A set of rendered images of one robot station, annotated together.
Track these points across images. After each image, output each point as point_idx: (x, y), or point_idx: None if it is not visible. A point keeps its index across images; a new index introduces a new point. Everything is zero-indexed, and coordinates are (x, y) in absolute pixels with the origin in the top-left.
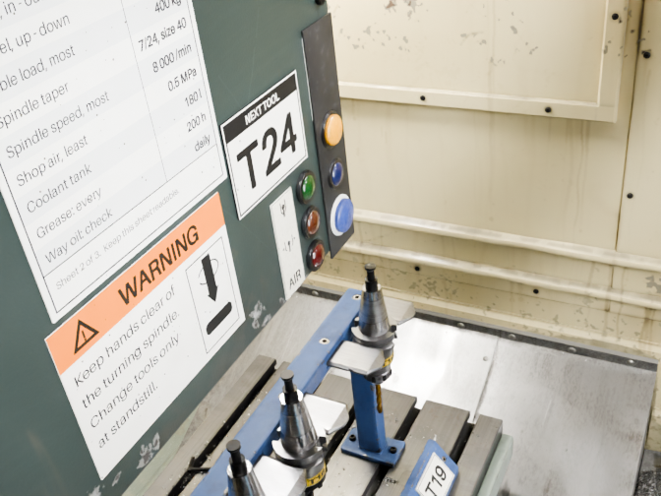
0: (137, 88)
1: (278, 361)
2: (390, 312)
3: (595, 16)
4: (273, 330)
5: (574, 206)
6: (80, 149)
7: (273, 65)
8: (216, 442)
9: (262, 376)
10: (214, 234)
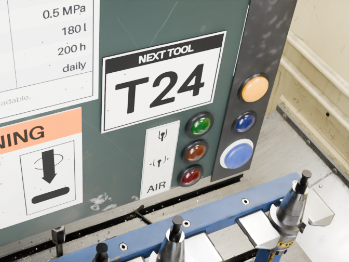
0: (0, 8)
1: (252, 173)
2: (311, 210)
3: None
4: (264, 149)
5: None
6: None
7: (198, 21)
8: (167, 204)
9: (225, 180)
10: (66, 137)
